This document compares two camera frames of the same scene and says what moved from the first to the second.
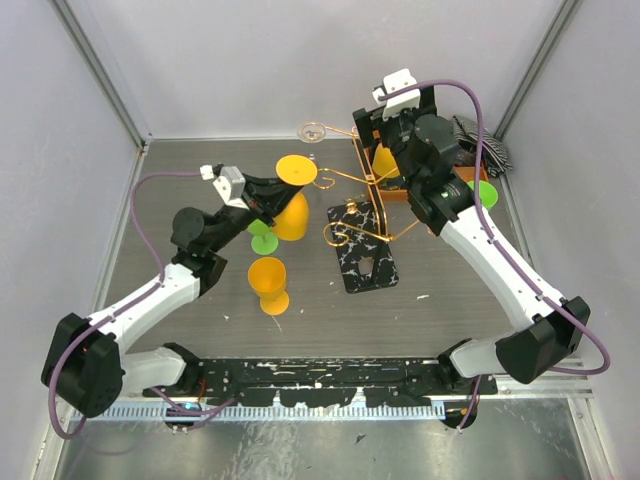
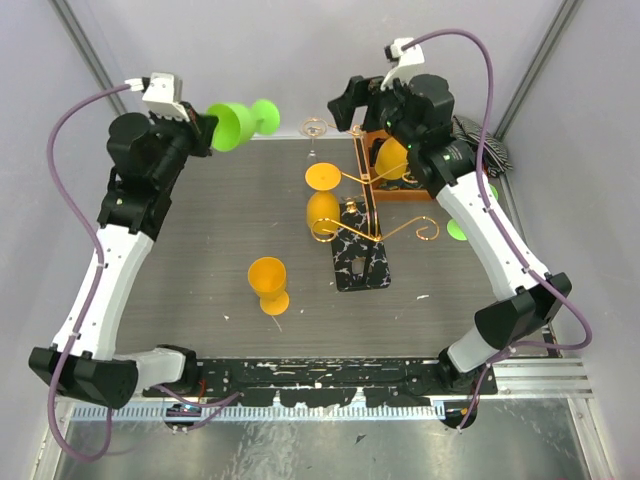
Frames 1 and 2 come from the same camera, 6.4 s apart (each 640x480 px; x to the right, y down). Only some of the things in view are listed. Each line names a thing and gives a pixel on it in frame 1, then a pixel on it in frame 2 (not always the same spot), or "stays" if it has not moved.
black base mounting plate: x=315 y=383 stays
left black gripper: x=268 y=197 → x=201 y=127
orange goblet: x=384 y=162 stays
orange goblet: x=295 y=170 → x=323 y=207
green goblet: x=264 y=240 → x=237 y=125
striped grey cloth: x=496 y=157 stays
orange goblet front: x=267 y=278 stays
